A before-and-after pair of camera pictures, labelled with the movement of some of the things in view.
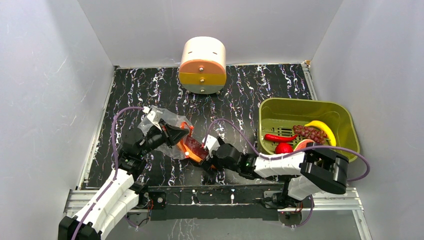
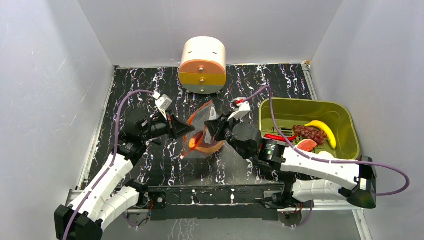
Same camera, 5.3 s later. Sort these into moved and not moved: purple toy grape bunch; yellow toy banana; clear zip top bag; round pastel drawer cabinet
Moved: clear zip top bag
Not moved: yellow toy banana; round pastel drawer cabinet; purple toy grape bunch
